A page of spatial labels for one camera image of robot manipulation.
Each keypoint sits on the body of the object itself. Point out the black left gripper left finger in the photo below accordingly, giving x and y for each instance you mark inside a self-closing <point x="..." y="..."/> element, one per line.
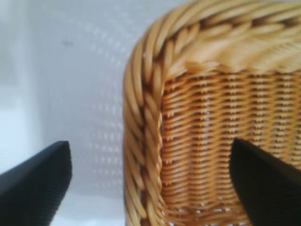
<point x="35" y="186"/>

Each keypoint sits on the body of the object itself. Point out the tan woven wicker basket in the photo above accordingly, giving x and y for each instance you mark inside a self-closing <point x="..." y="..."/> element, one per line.
<point x="211" y="117"/>

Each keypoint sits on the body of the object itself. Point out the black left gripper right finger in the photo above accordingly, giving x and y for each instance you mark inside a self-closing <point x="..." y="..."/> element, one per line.
<point x="268" y="188"/>

